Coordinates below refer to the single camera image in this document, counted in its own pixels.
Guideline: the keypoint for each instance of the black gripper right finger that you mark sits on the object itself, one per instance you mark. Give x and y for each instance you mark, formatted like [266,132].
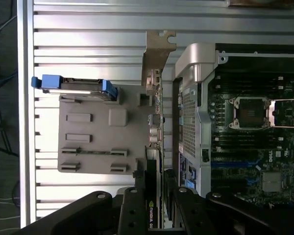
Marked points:
[181,215]

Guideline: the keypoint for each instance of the silver chipset heatsink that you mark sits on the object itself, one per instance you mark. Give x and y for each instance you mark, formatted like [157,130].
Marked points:
[273,182]

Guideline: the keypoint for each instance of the CPU socket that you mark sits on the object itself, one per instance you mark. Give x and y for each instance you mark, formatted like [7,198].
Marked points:
[251,112]

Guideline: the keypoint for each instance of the empty black RAM slots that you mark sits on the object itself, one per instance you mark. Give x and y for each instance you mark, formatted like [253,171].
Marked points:
[247,83]

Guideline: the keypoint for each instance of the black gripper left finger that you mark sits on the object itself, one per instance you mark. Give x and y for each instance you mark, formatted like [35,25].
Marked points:
[134,210]

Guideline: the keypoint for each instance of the grey plastic parts rack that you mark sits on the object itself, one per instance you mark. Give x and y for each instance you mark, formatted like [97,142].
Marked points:
[100,161]

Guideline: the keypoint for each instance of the metal socket cover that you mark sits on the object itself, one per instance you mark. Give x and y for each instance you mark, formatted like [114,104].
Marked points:
[289,112]

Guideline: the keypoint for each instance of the green Dell motherboard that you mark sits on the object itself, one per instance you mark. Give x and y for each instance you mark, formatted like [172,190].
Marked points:
[284,171]

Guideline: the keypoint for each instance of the blue expansion slot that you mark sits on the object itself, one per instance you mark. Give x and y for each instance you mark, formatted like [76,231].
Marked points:
[235,163]

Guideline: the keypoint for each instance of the hard disk in blue carrier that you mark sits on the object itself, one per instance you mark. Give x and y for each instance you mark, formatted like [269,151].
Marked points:
[76,84]

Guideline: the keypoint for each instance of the open black PC case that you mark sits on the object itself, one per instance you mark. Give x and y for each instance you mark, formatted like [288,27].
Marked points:
[198,56]

